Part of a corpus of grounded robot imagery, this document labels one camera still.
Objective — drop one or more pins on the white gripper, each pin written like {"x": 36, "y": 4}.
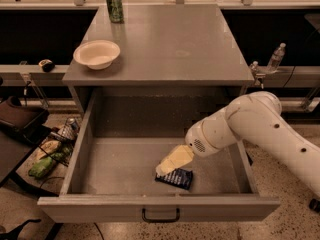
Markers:
{"x": 197, "y": 142}

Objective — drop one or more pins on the blue rxbar blueberry bar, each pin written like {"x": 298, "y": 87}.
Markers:
{"x": 179, "y": 178}

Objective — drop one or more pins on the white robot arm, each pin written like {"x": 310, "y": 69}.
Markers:
{"x": 256, "y": 118}

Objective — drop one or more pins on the grey open top drawer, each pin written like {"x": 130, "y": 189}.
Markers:
{"x": 123, "y": 137}

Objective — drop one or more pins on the grey cabinet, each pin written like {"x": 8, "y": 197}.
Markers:
{"x": 163, "y": 45}

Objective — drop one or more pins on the white paper bowl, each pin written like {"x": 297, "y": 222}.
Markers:
{"x": 96, "y": 55}

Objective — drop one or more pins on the clear water bottle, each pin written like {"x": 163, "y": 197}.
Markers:
{"x": 276, "y": 58}

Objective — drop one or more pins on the black wheel on floor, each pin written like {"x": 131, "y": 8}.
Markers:
{"x": 314, "y": 205}

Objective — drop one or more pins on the green chip bag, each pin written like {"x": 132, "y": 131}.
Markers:
{"x": 49, "y": 160}

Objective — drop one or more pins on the black tape measure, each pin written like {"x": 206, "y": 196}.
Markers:
{"x": 46, "y": 65}

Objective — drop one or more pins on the green soda can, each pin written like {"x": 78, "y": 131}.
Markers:
{"x": 115, "y": 11}

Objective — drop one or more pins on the black drawer handle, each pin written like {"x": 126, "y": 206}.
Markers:
{"x": 157, "y": 216}

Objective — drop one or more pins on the black wire basket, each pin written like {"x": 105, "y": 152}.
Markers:
{"x": 59, "y": 144}

